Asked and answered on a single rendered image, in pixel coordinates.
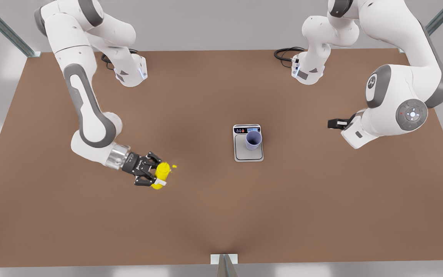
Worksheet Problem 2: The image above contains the yellow sauce bottle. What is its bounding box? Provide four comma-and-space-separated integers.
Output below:
150, 162, 177, 190

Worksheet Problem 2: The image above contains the lavender plastic cup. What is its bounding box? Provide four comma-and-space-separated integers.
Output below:
245, 130, 263, 151

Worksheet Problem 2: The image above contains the grey digital kitchen scale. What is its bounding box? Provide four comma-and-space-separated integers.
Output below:
233, 124, 265, 163

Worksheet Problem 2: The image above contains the black cable loop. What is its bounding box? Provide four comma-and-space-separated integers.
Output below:
274, 47, 306, 69
101, 48, 138, 71

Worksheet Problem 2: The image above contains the silver frame post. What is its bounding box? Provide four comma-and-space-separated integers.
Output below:
398, 0, 443, 53
210, 254, 239, 277
0, 0, 42, 58

